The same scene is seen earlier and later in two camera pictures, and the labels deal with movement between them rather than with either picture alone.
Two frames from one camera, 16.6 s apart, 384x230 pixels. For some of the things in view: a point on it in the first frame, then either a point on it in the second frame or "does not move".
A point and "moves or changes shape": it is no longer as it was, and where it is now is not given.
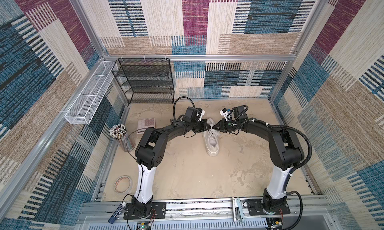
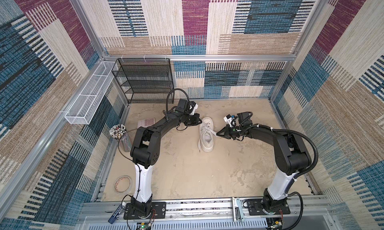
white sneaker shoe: (211, 139) moves or changes shape
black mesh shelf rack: (146, 81) does not move
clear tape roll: (123, 184) does not move
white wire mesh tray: (81, 110) does not move
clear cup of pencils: (119, 133) does not move
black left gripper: (203, 123) -> (194, 122)
